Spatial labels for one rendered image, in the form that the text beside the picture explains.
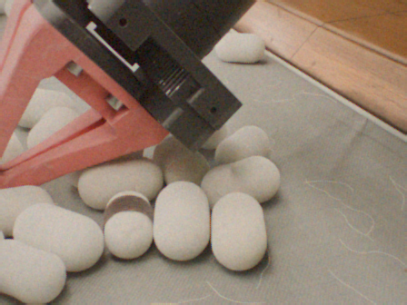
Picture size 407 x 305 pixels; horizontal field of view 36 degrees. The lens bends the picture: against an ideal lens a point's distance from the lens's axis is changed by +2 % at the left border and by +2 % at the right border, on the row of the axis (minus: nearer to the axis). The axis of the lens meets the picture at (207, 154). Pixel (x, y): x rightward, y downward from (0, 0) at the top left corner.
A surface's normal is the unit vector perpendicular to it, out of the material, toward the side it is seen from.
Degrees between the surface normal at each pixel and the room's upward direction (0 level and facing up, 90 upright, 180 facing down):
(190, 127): 90
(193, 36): 103
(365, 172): 0
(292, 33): 45
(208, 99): 90
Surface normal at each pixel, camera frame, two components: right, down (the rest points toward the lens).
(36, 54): 0.11, 0.65
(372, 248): -0.02, -0.89
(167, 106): -0.62, -0.56
